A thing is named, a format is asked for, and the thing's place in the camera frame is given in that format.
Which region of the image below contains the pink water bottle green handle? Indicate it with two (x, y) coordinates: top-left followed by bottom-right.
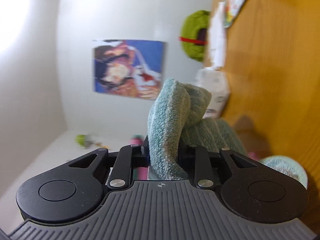
(130, 135), (256, 185)

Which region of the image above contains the light blue striped towel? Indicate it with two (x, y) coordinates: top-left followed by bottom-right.
(147, 77), (309, 189)

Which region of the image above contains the white tissue pack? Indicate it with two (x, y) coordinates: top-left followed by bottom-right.
(195, 67), (230, 119)

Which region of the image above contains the round wooden table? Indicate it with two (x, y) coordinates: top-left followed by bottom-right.
(222, 0), (319, 232)

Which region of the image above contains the dark red chair with jacket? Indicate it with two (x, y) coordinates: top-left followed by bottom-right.
(197, 28), (207, 46)

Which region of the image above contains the potted wall plant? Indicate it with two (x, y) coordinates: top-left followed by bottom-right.
(75, 134), (109, 149)

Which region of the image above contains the anime wall poster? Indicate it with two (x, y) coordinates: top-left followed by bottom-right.
(92, 40), (165, 100)

